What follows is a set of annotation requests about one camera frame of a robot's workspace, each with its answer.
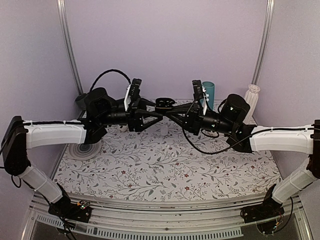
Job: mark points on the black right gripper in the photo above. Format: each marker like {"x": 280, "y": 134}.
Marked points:
{"x": 193, "y": 118}

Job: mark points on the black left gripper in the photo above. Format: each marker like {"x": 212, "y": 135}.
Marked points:
{"x": 135, "y": 117}

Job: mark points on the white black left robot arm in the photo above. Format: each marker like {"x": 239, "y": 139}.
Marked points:
{"x": 101, "y": 111}

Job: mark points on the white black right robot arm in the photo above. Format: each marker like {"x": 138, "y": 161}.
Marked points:
{"x": 249, "y": 138}

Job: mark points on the white open earbud case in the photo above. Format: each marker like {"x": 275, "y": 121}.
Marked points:
{"x": 123, "y": 128}

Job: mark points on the teal tall vase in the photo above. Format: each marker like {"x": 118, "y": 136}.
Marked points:
{"x": 210, "y": 91}

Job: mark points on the white ribbed vase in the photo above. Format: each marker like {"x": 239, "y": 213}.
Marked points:
{"x": 251, "y": 97}

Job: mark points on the grey cup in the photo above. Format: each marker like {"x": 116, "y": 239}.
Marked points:
{"x": 81, "y": 101}

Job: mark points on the white spiral plate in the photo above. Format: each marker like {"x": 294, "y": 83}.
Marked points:
{"x": 83, "y": 152}

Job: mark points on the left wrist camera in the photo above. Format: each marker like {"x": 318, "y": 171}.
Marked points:
{"x": 132, "y": 93}

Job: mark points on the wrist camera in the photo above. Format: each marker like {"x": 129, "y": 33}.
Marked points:
{"x": 199, "y": 94}
{"x": 132, "y": 93}

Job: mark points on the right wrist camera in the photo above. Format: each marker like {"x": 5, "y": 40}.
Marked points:
{"x": 199, "y": 94}

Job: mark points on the aluminium front rail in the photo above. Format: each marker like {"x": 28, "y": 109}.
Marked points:
{"x": 114, "y": 219}

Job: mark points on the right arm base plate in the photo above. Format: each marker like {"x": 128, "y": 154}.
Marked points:
{"x": 260, "y": 212}

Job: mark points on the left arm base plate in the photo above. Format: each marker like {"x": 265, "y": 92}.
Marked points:
{"x": 80, "y": 211}

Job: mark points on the right aluminium frame post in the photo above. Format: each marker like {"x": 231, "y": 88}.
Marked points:
{"x": 267, "y": 25}

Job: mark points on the aluminium frame post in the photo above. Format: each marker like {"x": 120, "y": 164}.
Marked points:
{"x": 62, "y": 12}
{"x": 267, "y": 25}

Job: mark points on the left aluminium frame post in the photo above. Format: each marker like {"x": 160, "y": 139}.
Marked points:
{"x": 62, "y": 12}

